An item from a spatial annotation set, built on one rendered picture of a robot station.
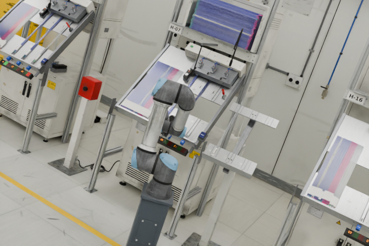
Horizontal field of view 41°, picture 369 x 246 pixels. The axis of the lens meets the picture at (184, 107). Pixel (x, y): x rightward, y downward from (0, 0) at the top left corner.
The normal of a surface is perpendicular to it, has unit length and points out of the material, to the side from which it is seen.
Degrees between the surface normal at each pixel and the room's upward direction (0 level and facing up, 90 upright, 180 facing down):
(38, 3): 47
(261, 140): 90
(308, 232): 90
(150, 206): 90
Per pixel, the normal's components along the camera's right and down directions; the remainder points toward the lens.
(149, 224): -0.01, 0.25
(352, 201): -0.09, -0.59
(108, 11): 0.85, 0.38
